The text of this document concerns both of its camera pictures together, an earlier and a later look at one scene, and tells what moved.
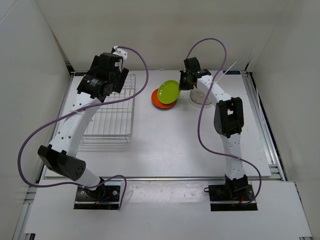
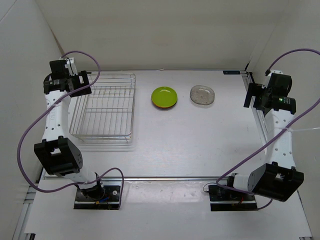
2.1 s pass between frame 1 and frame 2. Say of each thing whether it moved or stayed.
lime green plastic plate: moved
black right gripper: moved
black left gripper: moved
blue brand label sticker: stayed
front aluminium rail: stayed
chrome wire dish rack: stayed
